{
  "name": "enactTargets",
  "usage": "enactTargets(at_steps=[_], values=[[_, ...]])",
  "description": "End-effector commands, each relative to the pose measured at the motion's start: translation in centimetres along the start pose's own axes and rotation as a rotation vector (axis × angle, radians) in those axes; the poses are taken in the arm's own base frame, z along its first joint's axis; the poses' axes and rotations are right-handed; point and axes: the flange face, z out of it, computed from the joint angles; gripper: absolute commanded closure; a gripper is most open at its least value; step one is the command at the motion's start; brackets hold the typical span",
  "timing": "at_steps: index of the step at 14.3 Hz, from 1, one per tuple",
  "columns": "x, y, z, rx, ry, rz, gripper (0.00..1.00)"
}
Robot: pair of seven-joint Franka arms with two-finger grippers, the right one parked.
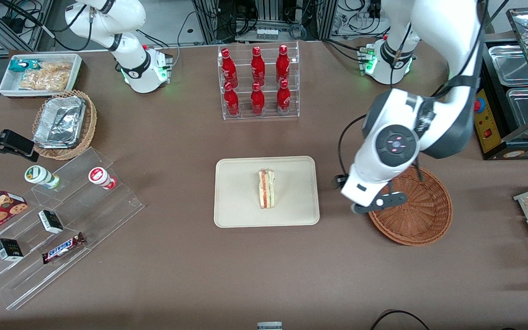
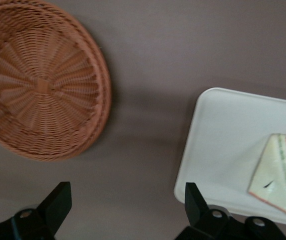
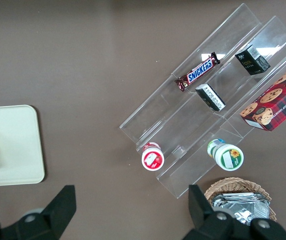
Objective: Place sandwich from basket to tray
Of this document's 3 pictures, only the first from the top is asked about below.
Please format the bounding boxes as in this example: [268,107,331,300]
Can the small black carton box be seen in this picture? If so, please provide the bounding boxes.
[0,238,24,262]
[38,209,64,234]

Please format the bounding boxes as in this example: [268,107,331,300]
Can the beige plastic serving tray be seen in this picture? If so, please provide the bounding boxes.
[214,156,320,228]

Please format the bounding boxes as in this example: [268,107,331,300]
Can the black food warmer appliance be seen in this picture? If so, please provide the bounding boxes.
[473,39,528,161]

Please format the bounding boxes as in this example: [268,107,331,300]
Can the brown round wicker basket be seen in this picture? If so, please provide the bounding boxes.
[368,164,453,247]

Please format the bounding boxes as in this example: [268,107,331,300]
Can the Snickers chocolate bar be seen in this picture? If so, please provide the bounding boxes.
[42,232,86,264]

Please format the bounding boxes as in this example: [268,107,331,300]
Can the clear acrylic bottle rack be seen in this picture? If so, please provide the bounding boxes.
[217,41,300,121]

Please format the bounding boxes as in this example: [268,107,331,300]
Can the teal snack packet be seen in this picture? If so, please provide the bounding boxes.
[9,59,43,73]

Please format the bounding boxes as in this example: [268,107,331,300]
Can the glass display case frame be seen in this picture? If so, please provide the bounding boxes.
[498,7,528,145]

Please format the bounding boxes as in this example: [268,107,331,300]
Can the triangular sandwich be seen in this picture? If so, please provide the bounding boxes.
[258,168,276,209]

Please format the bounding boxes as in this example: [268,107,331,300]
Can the green lid yogurt cup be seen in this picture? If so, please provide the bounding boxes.
[24,165,61,190]

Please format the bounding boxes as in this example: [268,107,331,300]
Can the aluminium frame rack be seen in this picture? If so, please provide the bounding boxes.
[193,0,338,43]

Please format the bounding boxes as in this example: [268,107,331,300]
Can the red lid yogurt cup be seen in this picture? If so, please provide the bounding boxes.
[88,167,118,191]

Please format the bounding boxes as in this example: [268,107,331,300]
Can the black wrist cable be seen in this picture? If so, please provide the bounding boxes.
[336,115,368,179]

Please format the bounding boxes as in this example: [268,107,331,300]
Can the clear acrylic tiered stand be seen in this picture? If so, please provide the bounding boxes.
[0,147,145,311]

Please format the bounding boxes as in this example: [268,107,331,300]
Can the black cable loop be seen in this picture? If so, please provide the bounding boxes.
[369,310,432,330]

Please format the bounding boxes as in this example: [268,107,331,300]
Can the red cola bottle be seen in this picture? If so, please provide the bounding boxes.
[276,44,291,83]
[223,82,241,117]
[251,46,266,86]
[220,48,239,87]
[251,82,266,117]
[276,79,292,115]

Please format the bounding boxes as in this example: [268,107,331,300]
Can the light tan wicker basket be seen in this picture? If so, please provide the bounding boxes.
[32,89,98,161]

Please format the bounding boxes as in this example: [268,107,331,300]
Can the stacked aluminium foil trays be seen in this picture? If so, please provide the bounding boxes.
[33,95,87,149]

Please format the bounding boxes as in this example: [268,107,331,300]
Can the clear bag of crackers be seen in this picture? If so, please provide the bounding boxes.
[19,62,73,91]

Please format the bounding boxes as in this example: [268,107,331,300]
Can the white rectangular plastic bin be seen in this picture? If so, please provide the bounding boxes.
[0,53,83,99]

